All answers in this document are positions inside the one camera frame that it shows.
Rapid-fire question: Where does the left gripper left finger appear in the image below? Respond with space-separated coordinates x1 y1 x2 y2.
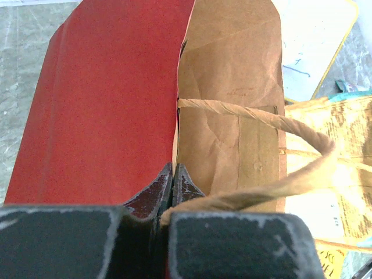
121 162 173 224

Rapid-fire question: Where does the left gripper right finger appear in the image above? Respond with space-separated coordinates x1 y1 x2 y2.
172 163 205 206

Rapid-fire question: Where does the red brown paper bag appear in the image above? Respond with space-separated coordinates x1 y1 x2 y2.
4 1 338 212

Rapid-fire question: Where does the brown gold snack bag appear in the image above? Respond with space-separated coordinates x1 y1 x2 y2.
285 91 371 246

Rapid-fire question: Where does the orange Kettle chips bag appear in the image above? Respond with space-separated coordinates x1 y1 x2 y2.
316 244 346 279

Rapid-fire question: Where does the small whiteboard with writing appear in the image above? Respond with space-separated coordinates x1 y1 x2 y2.
273 0 359 102

